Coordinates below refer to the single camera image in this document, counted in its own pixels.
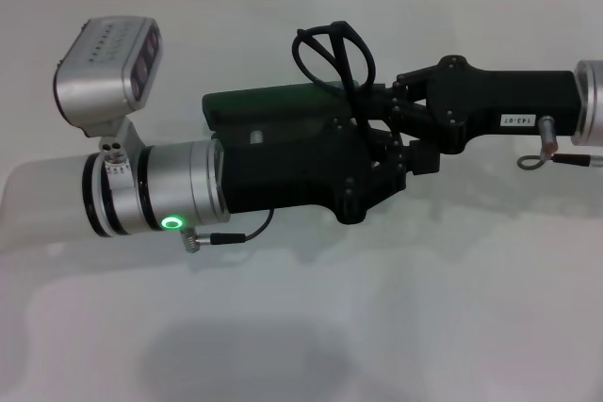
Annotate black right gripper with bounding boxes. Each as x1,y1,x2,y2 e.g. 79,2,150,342
362,54,580,155

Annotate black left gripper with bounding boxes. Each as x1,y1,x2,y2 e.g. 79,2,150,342
220,120,441,225

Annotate black glasses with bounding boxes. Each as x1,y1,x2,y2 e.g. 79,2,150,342
291,20,379,140

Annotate green glasses case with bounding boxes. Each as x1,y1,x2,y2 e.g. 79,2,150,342
201,80,378,145

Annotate grey right gripper cable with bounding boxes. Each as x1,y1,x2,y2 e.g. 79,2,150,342
516,114,603,170

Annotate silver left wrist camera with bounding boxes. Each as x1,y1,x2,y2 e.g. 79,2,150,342
52,15,164,159

